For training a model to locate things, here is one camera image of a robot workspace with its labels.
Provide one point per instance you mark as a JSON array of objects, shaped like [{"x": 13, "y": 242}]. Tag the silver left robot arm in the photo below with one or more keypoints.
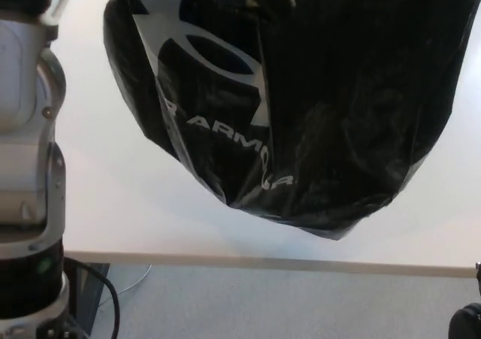
[{"x": 22, "y": 91}]

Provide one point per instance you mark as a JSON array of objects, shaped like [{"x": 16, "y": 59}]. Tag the black desk frame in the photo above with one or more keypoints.
[{"x": 90, "y": 279}]

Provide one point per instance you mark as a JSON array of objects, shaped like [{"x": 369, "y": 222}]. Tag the black printed plastic shopping bag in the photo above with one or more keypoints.
[{"x": 338, "y": 91}]

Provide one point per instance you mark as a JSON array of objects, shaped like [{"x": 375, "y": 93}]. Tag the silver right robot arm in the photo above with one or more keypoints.
[{"x": 469, "y": 324}]

